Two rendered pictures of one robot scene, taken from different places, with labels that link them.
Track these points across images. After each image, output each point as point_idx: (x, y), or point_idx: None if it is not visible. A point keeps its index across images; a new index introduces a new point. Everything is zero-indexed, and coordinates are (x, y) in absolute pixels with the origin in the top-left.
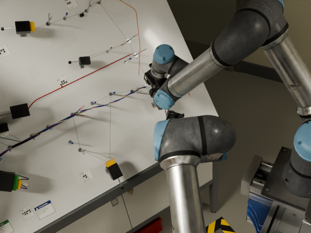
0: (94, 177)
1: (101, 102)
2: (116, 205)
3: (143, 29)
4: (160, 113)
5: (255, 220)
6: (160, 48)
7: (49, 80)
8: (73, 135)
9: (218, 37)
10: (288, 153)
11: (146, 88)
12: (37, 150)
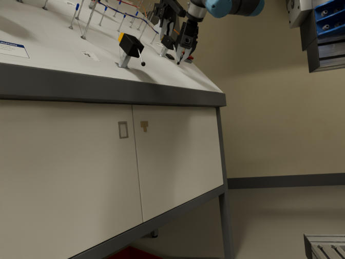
0: (100, 61)
1: (109, 30)
2: (125, 139)
3: (142, 25)
4: (167, 61)
5: (341, 10)
6: None
7: None
8: (75, 27)
9: None
10: None
11: (154, 28)
12: (22, 10)
